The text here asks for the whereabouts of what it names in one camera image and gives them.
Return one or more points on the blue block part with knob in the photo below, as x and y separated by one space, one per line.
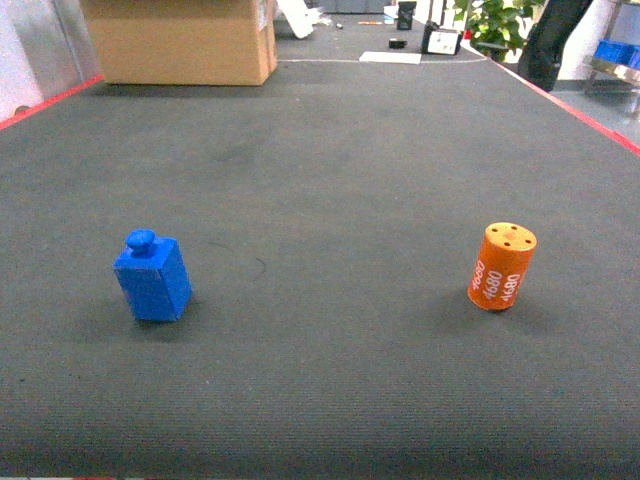
153 277

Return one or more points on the orange cylindrical cap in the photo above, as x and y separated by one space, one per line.
503 259

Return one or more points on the dark conveyor belt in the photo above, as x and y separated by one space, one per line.
329 228

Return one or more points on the white paper sheet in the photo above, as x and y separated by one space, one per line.
390 57

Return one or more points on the small black object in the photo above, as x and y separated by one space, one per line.
396 44

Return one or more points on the black and white device box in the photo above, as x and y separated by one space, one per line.
440 41

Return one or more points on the large cardboard box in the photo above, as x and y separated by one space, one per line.
217 43

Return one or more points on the green potted plant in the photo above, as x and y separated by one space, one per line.
498 29

